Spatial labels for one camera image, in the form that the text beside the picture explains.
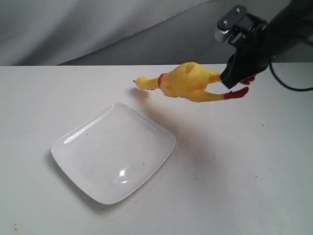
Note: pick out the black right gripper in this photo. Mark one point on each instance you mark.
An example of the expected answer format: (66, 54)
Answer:
(250, 57)

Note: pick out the yellow rubber chicken toy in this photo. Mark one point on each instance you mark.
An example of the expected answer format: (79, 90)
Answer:
(188, 80)

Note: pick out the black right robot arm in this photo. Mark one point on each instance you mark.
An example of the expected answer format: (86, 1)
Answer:
(291, 26)

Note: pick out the white square plate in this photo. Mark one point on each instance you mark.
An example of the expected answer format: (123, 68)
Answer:
(114, 153)

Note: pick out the white backdrop cloth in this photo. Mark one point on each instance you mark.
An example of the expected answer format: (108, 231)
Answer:
(118, 32)

